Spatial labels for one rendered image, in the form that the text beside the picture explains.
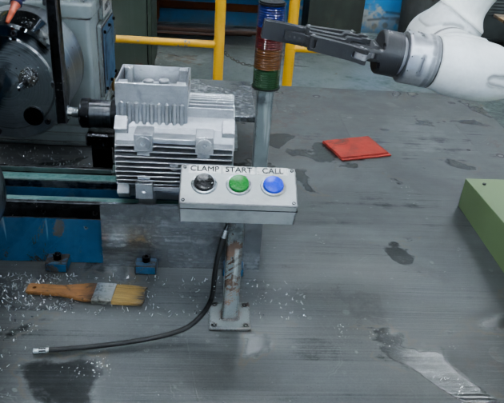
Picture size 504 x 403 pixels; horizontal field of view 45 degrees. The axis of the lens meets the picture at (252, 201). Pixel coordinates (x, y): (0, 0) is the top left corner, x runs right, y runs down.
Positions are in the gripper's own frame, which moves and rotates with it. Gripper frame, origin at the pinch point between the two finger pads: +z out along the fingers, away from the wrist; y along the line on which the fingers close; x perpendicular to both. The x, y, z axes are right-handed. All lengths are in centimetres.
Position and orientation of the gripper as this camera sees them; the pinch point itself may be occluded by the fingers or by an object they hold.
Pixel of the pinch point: (282, 32)
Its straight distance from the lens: 105.1
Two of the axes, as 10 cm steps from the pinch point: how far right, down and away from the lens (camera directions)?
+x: -2.1, 8.5, 4.8
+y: 0.5, 5.0, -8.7
